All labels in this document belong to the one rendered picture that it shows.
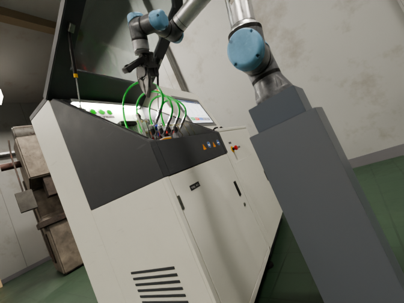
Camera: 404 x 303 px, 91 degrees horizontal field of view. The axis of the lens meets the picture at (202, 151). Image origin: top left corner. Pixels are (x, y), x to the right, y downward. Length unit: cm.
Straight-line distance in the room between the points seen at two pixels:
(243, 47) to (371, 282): 84
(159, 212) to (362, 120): 268
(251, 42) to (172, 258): 86
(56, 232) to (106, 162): 350
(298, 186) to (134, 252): 79
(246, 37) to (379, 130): 256
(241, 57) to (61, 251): 425
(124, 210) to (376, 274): 97
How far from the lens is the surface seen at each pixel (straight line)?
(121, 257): 121
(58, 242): 449
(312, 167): 75
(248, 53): 72
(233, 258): 110
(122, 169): 99
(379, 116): 309
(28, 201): 462
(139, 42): 107
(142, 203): 95
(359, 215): 80
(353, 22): 321
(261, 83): 83
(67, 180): 140
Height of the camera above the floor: 77
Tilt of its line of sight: 4 degrees up
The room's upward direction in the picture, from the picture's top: 23 degrees counter-clockwise
